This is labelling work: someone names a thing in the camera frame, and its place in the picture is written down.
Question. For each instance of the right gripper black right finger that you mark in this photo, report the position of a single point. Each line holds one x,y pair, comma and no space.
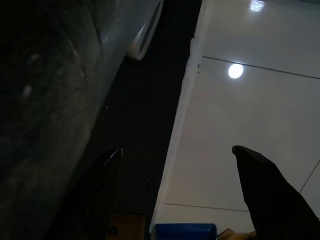
270,200

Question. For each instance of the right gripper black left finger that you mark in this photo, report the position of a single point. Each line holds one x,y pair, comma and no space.
105,200

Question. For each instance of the tan cardboard piece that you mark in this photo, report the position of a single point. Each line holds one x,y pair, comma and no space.
237,236

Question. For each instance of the blue plastic bin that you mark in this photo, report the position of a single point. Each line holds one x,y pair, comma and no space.
185,232

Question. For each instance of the black floor mat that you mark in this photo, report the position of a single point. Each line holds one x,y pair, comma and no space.
150,112

